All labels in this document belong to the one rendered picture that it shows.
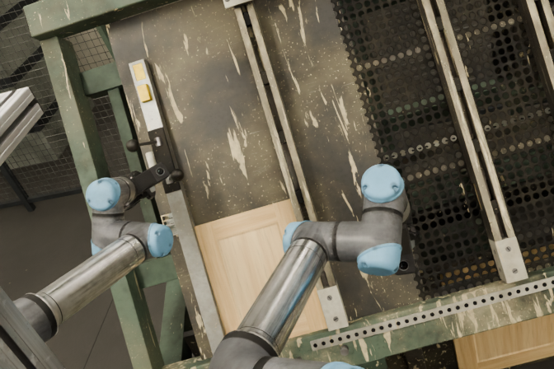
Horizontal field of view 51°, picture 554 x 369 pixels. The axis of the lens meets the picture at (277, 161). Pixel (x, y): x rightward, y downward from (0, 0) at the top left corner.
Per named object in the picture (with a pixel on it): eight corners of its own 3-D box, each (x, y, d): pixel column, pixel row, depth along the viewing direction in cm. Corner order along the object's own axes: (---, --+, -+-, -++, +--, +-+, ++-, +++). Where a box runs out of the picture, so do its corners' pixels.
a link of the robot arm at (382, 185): (356, 202, 105) (360, 160, 109) (366, 223, 115) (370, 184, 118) (401, 203, 103) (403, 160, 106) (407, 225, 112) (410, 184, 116)
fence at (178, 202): (216, 356, 182) (213, 360, 178) (133, 65, 185) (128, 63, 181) (232, 352, 182) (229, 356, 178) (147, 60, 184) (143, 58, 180)
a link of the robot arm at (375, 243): (345, 276, 111) (350, 221, 115) (404, 278, 106) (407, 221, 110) (332, 263, 104) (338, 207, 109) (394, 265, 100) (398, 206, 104)
